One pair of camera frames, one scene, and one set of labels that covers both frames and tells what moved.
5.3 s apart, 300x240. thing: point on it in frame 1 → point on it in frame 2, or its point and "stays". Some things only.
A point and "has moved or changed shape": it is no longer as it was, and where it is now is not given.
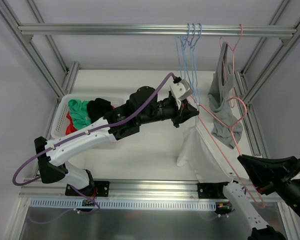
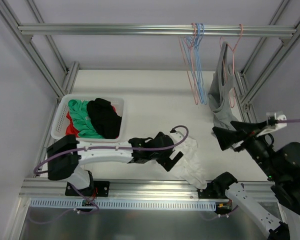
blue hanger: x=191 y=47 → x=194 y=46
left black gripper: x=177 y=114 → x=168 y=160
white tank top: x=200 y=154 → x=189 y=167
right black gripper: x=280 y=178 → x=241 y=140
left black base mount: x=95 y=189 stays
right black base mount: x=211 y=190 stays
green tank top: x=79 y=111 stays
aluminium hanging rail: x=158 y=29 stays
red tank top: x=70 y=128 stays
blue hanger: x=185 y=43 → x=192 y=50
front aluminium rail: x=34 y=189 stays
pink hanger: x=236 y=141 has moved or changed shape
